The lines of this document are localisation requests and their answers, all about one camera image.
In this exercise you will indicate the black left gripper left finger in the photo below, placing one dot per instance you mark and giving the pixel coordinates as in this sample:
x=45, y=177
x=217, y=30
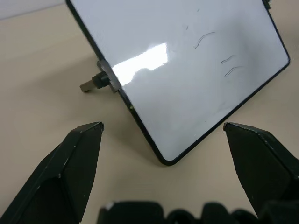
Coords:
x=53, y=177

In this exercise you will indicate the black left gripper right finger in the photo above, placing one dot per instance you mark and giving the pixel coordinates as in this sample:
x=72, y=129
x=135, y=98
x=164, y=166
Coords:
x=259, y=163

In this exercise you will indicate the grey whiteboard clamp with knob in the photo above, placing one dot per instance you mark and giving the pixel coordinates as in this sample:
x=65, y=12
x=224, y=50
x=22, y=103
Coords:
x=102, y=78

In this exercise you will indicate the black-framed whiteboard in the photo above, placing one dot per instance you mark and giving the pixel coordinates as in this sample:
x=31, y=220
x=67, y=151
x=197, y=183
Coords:
x=187, y=77

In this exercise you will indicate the black clip on whiteboard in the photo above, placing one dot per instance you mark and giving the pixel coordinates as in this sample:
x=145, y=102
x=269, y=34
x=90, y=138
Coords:
x=267, y=3

